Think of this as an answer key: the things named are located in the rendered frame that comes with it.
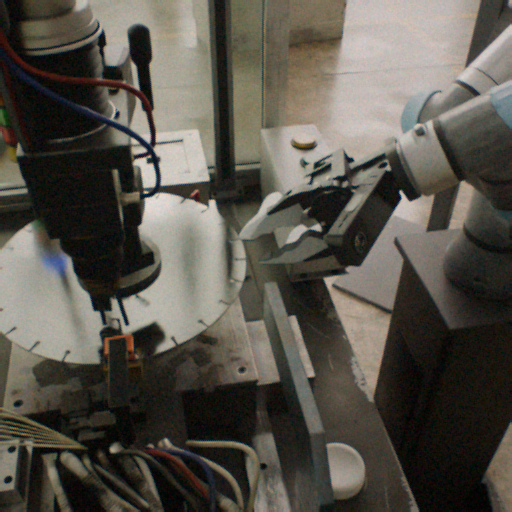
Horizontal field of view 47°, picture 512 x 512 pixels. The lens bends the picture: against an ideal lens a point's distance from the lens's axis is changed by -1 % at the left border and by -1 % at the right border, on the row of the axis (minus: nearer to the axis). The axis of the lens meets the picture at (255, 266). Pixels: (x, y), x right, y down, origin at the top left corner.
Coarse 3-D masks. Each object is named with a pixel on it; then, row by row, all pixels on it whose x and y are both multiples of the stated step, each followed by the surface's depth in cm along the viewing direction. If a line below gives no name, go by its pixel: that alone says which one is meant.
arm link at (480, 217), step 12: (468, 204) 99; (480, 204) 94; (468, 216) 99; (480, 216) 95; (492, 216) 93; (468, 228) 99; (480, 228) 96; (492, 228) 94; (504, 228) 91; (492, 240) 96; (504, 240) 95
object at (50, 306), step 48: (48, 240) 81; (192, 240) 81; (240, 240) 81; (0, 288) 74; (48, 288) 74; (144, 288) 74; (192, 288) 74; (240, 288) 74; (48, 336) 68; (96, 336) 68; (144, 336) 68; (192, 336) 68
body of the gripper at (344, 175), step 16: (384, 144) 66; (320, 160) 72; (336, 160) 69; (352, 160) 72; (368, 160) 69; (384, 160) 68; (400, 160) 63; (304, 176) 72; (320, 176) 70; (336, 176) 67; (352, 176) 69; (400, 176) 63; (336, 192) 66; (352, 192) 66; (416, 192) 64; (320, 208) 67; (336, 208) 67; (320, 224) 69
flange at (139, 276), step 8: (144, 240) 79; (152, 240) 79; (152, 248) 78; (160, 256) 77; (160, 264) 76; (136, 272) 74; (144, 272) 74; (152, 272) 74; (128, 280) 73; (136, 280) 73; (144, 280) 74; (120, 288) 72; (128, 288) 73
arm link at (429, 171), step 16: (416, 128) 63; (432, 128) 62; (400, 144) 64; (416, 144) 62; (432, 144) 62; (416, 160) 62; (432, 160) 62; (416, 176) 63; (432, 176) 62; (448, 176) 62; (432, 192) 65
